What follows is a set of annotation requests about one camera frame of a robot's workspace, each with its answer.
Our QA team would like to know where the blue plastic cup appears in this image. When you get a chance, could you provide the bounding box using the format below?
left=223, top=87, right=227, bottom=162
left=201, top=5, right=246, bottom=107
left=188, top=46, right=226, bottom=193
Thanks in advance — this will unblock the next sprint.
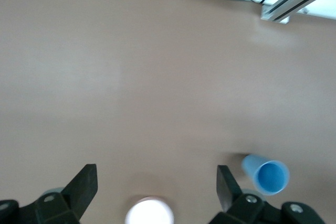
left=240, top=154, right=290, bottom=196

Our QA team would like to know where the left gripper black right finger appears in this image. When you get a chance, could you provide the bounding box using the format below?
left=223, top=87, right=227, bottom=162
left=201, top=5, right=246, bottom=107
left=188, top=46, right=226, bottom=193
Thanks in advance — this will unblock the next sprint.
left=208, top=165, right=327, bottom=224

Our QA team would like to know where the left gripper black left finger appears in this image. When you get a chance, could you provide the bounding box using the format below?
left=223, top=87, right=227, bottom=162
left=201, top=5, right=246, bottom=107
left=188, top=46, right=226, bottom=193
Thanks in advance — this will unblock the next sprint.
left=0, top=163, right=98, bottom=224

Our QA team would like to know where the pink bowl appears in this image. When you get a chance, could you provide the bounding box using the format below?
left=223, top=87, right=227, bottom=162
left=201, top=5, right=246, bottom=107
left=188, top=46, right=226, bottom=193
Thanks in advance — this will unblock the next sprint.
left=124, top=195, right=175, bottom=224

